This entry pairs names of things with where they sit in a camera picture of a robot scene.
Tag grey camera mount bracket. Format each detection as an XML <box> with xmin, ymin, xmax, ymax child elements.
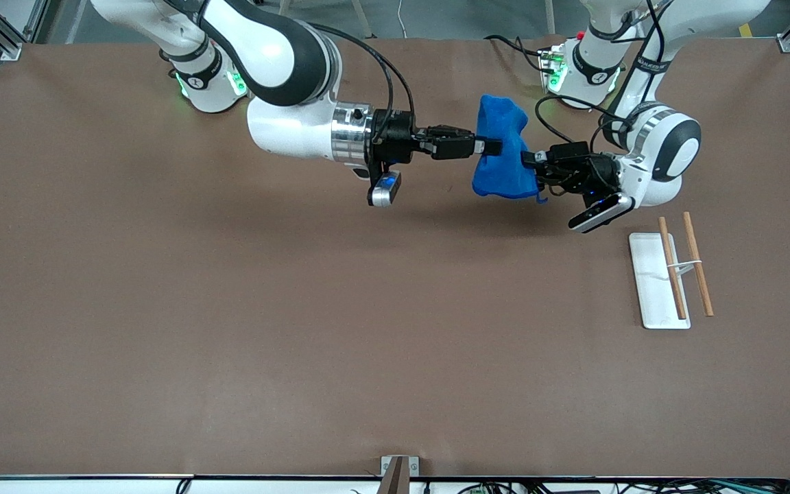
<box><xmin>379</xmin><ymin>456</ymin><xmax>420</xmax><ymax>494</ymax></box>

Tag white towel rack wooden bars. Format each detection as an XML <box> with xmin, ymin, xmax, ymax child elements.
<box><xmin>628</xmin><ymin>211</ymin><xmax>715</xmax><ymax>331</ymax></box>

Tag blue microfibre towel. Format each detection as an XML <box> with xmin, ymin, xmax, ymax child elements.
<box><xmin>472</xmin><ymin>94</ymin><xmax>549</xmax><ymax>204</ymax></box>

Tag black left base cable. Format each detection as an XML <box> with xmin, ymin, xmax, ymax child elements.
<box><xmin>483</xmin><ymin>34</ymin><xmax>551</xmax><ymax>73</ymax></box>

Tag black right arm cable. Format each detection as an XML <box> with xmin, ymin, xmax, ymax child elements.
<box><xmin>306</xmin><ymin>21</ymin><xmax>417</xmax><ymax>138</ymax></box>

